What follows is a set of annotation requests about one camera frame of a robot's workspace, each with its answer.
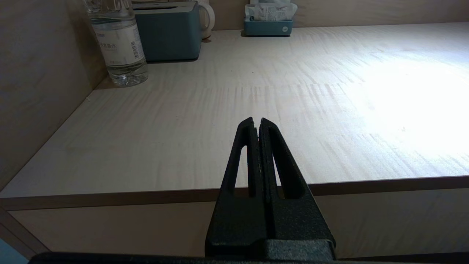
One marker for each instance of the clear plastic water bottle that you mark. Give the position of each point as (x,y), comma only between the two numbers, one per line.
(118,44)

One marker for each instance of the small grey sachet tray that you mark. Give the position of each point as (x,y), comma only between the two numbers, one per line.
(268,27)

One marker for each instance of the white ceramic mug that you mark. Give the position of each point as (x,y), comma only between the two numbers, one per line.
(207,18)

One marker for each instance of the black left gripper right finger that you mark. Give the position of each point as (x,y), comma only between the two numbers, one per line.
(293,216)

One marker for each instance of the grey tissue box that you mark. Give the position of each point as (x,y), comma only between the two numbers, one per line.
(169,36)

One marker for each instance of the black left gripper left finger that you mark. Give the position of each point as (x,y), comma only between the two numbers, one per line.
(238,220)

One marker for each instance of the crumpled white sachet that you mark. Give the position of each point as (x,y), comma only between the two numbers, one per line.
(271,13)

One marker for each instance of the wooden backsplash board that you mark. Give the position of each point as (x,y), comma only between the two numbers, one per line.
(366,13)

